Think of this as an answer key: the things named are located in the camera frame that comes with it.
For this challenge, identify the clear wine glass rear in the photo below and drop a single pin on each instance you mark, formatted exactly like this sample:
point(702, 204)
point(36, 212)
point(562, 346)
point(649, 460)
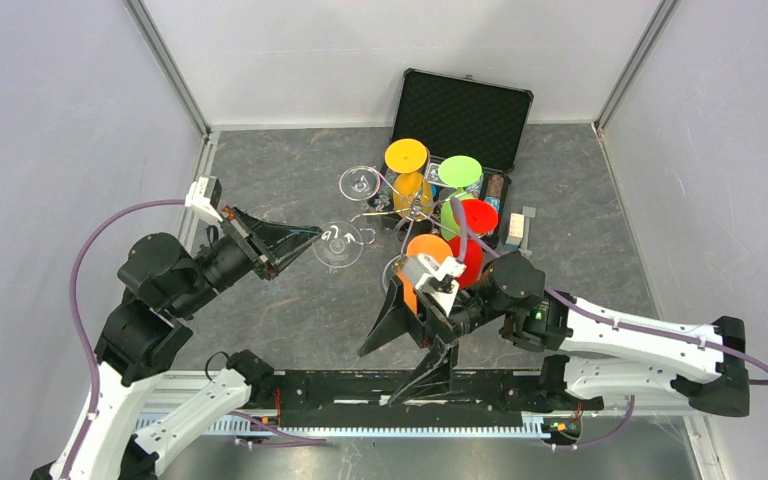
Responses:
point(359, 183)

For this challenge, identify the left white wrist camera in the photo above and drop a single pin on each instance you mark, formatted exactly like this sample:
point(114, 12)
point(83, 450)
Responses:
point(203, 199)

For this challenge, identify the yellow plastic wine glass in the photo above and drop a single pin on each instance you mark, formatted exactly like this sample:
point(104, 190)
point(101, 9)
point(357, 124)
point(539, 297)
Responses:
point(412, 196)

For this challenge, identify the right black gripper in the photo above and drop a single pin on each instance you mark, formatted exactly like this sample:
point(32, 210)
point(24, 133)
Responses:
point(431, 377)

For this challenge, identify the red plastic wine glass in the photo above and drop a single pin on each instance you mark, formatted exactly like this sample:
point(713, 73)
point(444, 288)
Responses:
point(481, 218)

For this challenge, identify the clear wine glass front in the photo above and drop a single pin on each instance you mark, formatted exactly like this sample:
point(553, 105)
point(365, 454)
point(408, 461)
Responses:
point(342, 244)

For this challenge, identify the grey toy brick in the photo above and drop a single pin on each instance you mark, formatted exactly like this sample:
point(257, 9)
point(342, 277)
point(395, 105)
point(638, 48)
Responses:
point(529, 214)

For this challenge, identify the clear wine glass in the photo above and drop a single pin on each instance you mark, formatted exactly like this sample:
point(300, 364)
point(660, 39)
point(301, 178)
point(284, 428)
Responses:
point(342, 244)
point(359, 183)

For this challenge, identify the chrome wine glass rack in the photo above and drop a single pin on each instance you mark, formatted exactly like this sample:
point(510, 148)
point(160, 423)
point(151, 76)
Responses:
point(382, 205)

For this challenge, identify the white toy brick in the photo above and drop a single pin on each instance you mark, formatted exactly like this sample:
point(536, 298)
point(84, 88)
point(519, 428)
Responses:
point(515, 230)

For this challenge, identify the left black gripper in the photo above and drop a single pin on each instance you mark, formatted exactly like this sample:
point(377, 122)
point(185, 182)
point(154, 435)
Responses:
point(272, 245)

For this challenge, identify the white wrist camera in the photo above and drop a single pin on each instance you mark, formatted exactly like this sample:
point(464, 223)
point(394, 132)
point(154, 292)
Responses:
point(203, 199)
point(435, 280)

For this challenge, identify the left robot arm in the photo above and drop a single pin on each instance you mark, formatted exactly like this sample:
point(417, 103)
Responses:
point(164, 287)

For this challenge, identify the green plastic wine glass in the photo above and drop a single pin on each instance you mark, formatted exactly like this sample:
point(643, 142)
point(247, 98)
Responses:
point(463, 174)

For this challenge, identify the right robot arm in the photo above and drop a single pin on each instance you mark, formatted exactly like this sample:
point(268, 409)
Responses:
point(589, 351)

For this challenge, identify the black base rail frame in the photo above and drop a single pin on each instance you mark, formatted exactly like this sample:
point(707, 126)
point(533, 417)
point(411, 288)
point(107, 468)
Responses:
point(303, 406)

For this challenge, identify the black poker chip case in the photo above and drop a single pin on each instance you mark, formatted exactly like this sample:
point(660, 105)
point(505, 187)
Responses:
point(452, 116)

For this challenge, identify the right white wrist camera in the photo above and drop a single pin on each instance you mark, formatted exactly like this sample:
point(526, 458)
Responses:
point(435, 280)

